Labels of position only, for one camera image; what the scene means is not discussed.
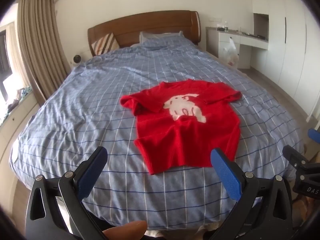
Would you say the white plastic bag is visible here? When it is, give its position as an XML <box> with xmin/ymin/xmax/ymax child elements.
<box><xmin>222</xmin><ymin>37</ymin><xmax>240</xmax><ymax>67</ymax></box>

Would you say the white built-in desk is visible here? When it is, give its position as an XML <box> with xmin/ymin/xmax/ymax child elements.
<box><xmin>205</xmin><ymin>26</ymin><xmax>269</xmax><ymax>69</ymax></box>

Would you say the wooden headboard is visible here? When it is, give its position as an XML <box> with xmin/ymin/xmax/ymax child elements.
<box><xmin>87</xmin><ymin>10</ymin><xmax>202</xmax><ymax>57</ymax></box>

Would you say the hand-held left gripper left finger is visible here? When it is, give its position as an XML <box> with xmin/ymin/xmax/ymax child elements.
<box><xmin>25</xmin><ymin>146</ymin><xmax>108</xmax><ymax>240</ymax></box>

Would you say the pale blue pillow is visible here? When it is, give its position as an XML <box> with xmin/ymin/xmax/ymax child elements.
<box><xmin>139</xmin><ymin>31</ymin><xmax>184</xmax><ymax>46</ymax></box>

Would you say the window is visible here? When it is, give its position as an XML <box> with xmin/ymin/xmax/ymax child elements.
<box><xmin>0</xmin><ymin>30</ymin><xmax>13</xmax><ymax>98</ymax></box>

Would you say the red sweater with white animal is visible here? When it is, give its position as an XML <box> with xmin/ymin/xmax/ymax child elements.
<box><xmin>119</xmin><ymin>79</ymin><xmax>243</xmax><ymax>175</ymax></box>

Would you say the beige curtain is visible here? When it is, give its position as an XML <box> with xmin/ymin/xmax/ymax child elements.
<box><xmin>16</xmin><ymin>0</ymin><xmax>72</xmax><ymax>105</ymax></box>

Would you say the white wardrobe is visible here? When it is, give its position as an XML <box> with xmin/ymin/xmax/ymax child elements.
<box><xmin>251</xmin><ymin>0</ymin><xmax>320</xmax><ymax>110</ymax></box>

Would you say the striped cushion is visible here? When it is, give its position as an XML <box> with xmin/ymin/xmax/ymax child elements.
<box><xmin>91</xmin><ymin>32</ymin><xmax>120</xmax><ymax>55</ymax></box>

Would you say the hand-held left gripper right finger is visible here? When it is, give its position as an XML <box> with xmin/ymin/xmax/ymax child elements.
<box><xmin>210</xmin><ymin>148</ymin><xmax>293</xmax><ymax>240</ymax></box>

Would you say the person's left hand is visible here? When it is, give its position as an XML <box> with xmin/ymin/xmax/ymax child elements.
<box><xmin>104</xmin><ymin>220</ymin><xmax>148</xmax><ymax>240</ymax></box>

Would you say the pile of clothes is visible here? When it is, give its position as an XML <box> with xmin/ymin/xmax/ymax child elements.
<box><xmin>0</xmin><ymin>86</ymin><xmax>33</xmax><ymax>120</ymax></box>

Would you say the small round speaker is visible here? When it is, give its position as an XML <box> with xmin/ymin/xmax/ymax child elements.
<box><xmin>71</xmin><ymin>54</ymin><xmax>84</xmax><ymax>67</ymax></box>

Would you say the white window bench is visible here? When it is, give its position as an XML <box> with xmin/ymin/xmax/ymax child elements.
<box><xmin>0</xmin><ymin>92</ymin><xmax>40</xmax><ymax>155</ymax></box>

